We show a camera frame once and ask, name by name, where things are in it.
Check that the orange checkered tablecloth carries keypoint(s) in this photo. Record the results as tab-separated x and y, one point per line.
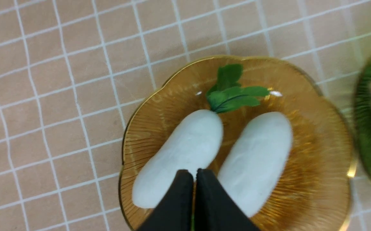
72	73

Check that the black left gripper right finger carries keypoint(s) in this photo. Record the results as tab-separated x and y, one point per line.
214	209

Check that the amber plastic plate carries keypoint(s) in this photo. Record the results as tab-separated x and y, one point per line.
314	191

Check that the white radish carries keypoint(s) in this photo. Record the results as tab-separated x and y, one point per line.
195	142
256	161

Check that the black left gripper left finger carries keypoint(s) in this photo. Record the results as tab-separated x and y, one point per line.
174	211

